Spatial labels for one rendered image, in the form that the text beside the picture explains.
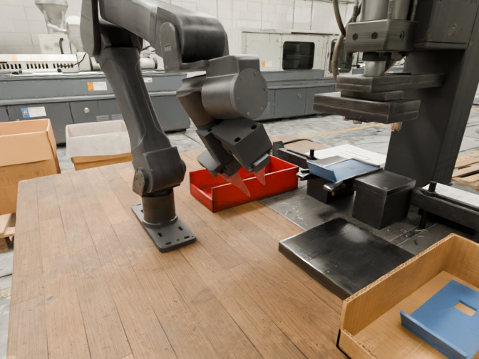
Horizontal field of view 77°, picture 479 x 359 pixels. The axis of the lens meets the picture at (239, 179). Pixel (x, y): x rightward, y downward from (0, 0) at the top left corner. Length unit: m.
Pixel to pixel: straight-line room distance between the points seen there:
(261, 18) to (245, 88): 7.90
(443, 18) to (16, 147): 2.47
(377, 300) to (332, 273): 0.08
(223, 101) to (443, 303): 0.39
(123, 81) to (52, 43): 4.88
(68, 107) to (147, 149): 4.37
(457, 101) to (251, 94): 0.59
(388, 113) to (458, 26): 0.25
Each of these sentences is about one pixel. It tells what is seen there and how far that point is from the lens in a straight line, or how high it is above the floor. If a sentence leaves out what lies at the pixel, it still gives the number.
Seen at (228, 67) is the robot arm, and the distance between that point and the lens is 0.36.
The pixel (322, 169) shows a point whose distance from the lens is 0.62.
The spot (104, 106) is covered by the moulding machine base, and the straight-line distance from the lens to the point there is 4.93.
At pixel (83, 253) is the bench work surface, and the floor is 0.90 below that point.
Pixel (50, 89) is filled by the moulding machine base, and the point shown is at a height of 0.82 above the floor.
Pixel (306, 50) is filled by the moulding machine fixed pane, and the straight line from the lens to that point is 6.51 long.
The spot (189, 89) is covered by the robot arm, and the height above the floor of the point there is 1.18.
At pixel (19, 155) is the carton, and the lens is 2.62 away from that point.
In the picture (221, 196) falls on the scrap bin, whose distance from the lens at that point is 0.66.
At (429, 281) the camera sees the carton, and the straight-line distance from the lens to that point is 0.55.
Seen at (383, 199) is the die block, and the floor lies 0.97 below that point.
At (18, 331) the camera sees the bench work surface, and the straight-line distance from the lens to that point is 0.50.
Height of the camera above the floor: 1.22
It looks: 22 degrees down
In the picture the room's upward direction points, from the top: straight up
